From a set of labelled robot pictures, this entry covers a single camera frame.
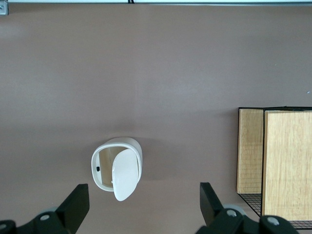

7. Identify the white trash can body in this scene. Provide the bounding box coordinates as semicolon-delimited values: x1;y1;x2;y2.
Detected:
91;137;143;193

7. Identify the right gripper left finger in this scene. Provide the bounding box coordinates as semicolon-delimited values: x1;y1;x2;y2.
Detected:
0;184;90;234

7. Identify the wooden box with wire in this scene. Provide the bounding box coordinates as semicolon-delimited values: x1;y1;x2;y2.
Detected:
235;106;312;230

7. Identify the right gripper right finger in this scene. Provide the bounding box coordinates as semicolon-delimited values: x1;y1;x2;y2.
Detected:
195;182;297;234

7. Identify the white trash can lid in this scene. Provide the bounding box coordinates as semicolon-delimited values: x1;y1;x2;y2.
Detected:
111;148;140;202

